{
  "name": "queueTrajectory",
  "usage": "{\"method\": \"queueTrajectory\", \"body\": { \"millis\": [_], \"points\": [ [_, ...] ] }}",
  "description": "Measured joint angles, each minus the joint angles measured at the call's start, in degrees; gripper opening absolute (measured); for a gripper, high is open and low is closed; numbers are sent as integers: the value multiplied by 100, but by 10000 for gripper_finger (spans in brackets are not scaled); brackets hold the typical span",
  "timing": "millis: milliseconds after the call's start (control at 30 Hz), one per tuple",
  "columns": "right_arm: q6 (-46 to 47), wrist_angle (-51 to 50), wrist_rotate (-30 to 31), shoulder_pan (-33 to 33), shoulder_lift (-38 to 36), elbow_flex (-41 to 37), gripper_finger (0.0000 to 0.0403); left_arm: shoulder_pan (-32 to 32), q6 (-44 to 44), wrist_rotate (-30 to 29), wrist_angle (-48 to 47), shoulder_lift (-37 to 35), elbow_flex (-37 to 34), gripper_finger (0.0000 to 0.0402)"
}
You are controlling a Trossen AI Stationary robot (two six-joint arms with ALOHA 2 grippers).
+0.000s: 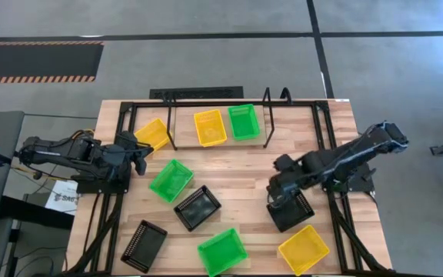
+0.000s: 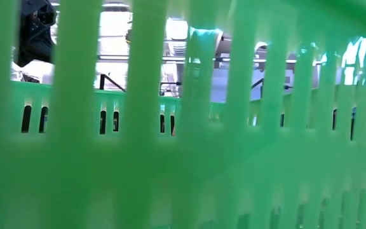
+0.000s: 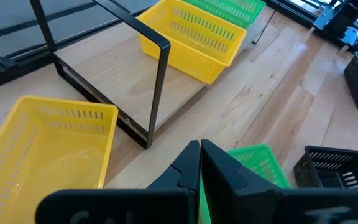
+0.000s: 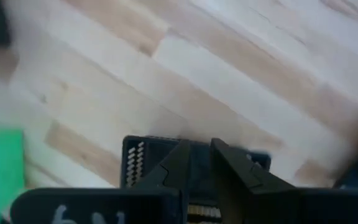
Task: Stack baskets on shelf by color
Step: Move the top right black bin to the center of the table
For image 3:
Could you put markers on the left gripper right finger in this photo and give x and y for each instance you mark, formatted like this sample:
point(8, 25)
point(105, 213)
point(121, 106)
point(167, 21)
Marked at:
point(291, 208)

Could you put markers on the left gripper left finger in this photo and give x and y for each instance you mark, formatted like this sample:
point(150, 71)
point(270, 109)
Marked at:
point(120, 208)

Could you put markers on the green plastic basket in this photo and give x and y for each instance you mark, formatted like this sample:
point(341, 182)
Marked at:
point(259, 161)
point(241, 12)

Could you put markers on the yellow plastic basket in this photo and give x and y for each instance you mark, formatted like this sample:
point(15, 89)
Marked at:
point(197, 56)
point(42, 161)

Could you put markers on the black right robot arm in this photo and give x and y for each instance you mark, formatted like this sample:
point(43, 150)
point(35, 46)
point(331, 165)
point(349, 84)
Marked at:
point(343, 18)

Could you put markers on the wooden shelf with black frame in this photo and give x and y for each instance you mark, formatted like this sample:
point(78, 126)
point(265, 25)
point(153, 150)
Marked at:
point(110, 71)

